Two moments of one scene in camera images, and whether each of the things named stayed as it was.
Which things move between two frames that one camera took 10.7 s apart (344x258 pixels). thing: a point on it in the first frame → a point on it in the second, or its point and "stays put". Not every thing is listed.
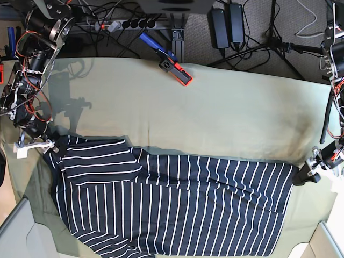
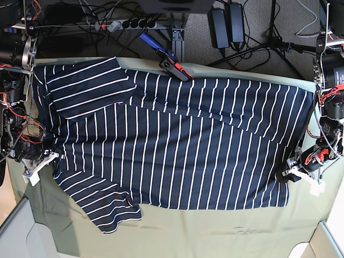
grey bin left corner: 21,237 stays put
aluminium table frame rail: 178,43 stays put
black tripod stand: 276,44 stays put
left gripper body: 21,148 → 49,156
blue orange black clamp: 169,63 stays put
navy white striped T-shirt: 142,201 → 122,139
